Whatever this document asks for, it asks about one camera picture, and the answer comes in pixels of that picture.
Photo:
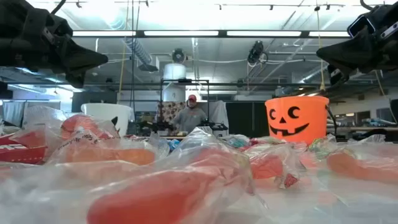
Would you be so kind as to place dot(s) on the white ghost face bucket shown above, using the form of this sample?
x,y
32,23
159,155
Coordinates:
x,y
105,116

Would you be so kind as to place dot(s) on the orange pumpkin face bucket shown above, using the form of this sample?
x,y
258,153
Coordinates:
x,y
311,130

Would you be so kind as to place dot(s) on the black wall screen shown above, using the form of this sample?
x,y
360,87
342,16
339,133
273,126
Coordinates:
x,y
93,101

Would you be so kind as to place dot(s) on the white cloth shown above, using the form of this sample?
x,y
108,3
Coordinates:
x,y
219,112

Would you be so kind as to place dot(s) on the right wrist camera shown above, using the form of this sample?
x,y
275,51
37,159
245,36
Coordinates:
x,y
360,26

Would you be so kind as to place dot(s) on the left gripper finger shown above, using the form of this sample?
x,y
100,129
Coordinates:
x,y
81,60

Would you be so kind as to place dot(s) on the silver ribbed air duct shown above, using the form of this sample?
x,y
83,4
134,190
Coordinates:
x,y
138,51

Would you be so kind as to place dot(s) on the black chair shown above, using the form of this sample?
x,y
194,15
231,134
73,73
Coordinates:
x,y
395,109

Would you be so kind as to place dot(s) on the person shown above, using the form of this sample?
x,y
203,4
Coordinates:
x,y
190,119

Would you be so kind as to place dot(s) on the wooden desk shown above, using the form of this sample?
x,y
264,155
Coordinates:
x,y
373,128

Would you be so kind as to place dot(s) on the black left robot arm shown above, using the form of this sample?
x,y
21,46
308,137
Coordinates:
x,y
12,31

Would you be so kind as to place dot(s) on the brown patterned cloth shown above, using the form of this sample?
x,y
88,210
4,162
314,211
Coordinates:
x,y
168,112

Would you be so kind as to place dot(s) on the black partition panel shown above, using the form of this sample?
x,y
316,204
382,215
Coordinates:
x,y
245,119

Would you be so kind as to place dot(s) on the teal candy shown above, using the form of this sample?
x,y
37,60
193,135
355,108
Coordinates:
x,y
237,142

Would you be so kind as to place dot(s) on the black round fan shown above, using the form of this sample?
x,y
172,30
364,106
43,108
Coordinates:
x,y
179,56

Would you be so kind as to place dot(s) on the green candy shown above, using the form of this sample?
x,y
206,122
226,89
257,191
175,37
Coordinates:
x,y
318,144

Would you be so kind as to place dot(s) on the red candy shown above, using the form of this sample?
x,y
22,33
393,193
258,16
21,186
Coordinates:
x,y
81,124
357,165
155,199
265,166

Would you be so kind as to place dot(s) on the white cylindrical tank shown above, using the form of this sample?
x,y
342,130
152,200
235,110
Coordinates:
x,y
174,71

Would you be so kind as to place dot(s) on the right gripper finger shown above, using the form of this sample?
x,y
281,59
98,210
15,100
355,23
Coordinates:
x,y
348,54

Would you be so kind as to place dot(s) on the red candy bag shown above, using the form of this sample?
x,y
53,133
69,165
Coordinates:
x,y
21,154

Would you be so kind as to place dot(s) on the blue lollipop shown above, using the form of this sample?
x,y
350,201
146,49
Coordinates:
x,y
172,144

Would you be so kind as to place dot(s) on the white curtain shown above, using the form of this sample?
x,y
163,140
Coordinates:
x,y
12,113

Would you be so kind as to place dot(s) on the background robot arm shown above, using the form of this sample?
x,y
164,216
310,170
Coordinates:
x,y
214,126

